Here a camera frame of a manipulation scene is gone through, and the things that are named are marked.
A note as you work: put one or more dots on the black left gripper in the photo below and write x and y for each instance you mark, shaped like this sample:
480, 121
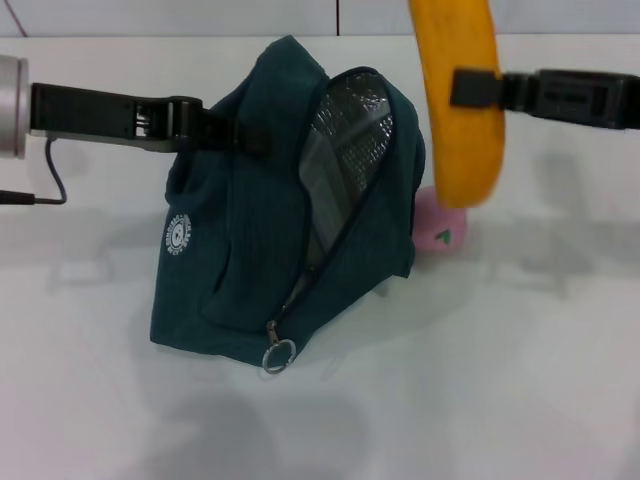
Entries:
90, 112

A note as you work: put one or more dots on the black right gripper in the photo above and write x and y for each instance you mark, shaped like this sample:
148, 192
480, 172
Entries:
585, 97

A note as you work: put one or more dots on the yellow banana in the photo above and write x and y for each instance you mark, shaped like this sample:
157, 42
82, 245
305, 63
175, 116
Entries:
465, 150

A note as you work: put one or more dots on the dark teal insulated lunch bag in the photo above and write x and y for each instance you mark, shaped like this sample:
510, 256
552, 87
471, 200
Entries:
240, 240

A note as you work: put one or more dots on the pink peach toy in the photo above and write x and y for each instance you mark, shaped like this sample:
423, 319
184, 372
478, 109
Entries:
435, 225

